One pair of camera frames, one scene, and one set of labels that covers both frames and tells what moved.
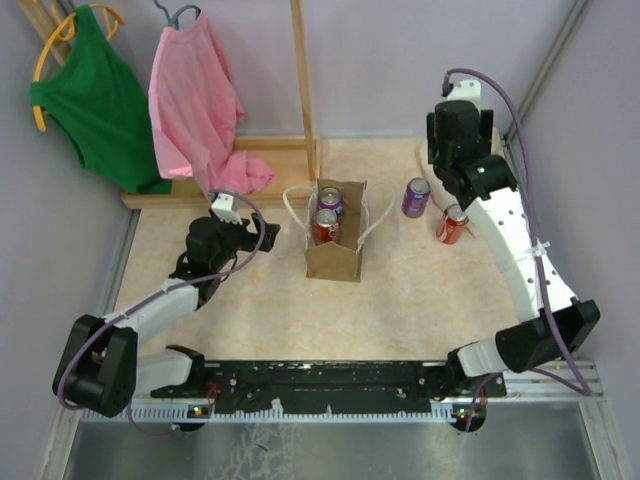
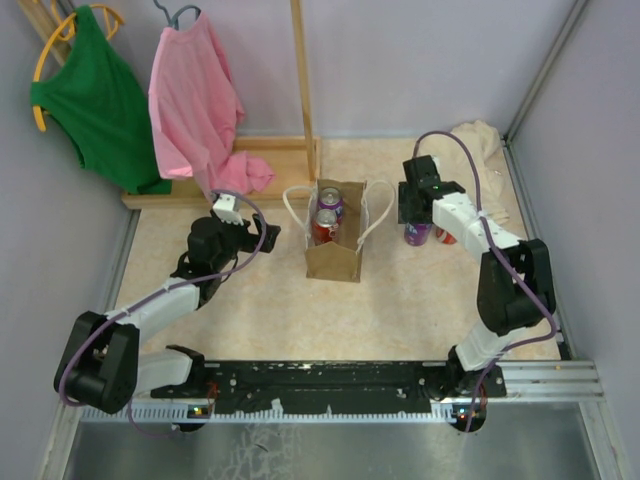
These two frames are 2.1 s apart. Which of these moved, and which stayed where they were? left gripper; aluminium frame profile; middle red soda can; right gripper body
Moved: right gripper body
Stayed: left gripper; aluminium frame profile; middle red soda can
